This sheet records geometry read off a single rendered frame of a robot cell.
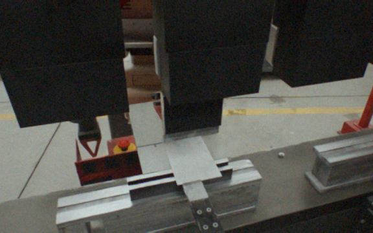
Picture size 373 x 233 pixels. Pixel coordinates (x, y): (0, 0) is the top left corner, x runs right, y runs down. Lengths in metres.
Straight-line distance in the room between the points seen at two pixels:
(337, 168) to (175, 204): 0.37
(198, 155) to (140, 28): 0.67
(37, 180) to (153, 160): 1.63
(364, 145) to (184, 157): 0.43
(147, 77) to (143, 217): 0.77
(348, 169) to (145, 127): 0.47
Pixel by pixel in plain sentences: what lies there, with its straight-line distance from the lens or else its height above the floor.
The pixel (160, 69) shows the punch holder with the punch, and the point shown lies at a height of 1.21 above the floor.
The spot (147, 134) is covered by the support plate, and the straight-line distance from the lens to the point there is 0.67.
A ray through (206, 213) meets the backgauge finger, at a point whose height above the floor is 1.00.
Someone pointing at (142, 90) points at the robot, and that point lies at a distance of 1.27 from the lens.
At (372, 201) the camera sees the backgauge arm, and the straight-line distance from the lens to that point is 0.83.
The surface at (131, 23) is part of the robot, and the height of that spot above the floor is 1.09.
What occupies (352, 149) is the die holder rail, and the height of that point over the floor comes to 0.97.
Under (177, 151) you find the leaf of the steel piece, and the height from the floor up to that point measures 1.00.
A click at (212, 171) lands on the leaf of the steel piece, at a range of 0.58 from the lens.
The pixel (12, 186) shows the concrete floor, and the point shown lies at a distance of 2.22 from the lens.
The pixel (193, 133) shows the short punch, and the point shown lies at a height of 1.09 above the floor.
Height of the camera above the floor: 1.40
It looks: 33 degrees down
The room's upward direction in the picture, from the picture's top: straight up
